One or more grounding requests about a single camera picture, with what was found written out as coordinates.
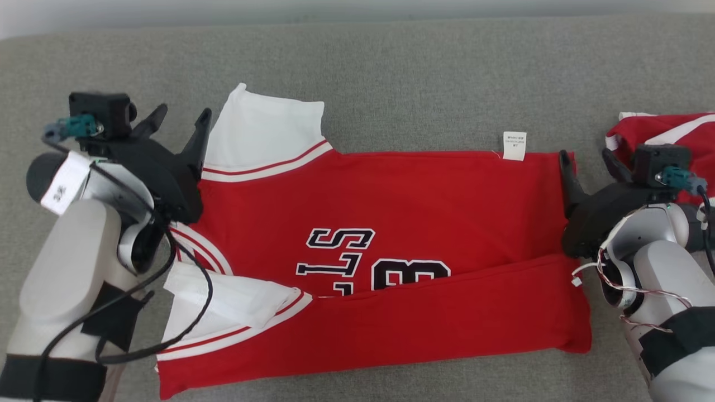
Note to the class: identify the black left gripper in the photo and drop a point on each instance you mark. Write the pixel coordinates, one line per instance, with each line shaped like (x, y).
(162, 178)

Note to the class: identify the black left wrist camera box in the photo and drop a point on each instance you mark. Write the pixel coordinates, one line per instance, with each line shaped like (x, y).
(103, 111)

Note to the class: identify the teal camera connector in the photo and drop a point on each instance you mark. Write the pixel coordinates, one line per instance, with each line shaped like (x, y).
(78, 125)
(678, 178)

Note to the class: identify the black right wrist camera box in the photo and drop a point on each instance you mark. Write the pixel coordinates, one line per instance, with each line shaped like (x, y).
(659, 159)

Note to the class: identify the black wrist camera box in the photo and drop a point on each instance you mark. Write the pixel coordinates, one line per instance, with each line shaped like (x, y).
(659, 159)
(103, 111)

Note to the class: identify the red jersey with white sleeves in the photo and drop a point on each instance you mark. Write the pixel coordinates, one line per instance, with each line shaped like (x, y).
(419, 201)

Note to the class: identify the white paper label tag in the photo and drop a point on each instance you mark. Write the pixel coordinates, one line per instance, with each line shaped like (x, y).
(64, 184)

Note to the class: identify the teal left camera connector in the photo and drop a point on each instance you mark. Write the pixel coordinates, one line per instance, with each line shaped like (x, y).
(78, 125)

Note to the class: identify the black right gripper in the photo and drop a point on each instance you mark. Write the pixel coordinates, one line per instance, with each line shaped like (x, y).
(592, 223)

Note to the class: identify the teal right camera connector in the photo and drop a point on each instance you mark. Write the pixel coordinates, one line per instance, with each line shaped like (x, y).
(678, 178)

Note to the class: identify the red shorts with white stripe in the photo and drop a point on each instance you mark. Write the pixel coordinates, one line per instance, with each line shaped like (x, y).
(631, 137)

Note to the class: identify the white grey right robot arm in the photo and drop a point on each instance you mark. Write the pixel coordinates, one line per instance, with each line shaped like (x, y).
(665, 268)

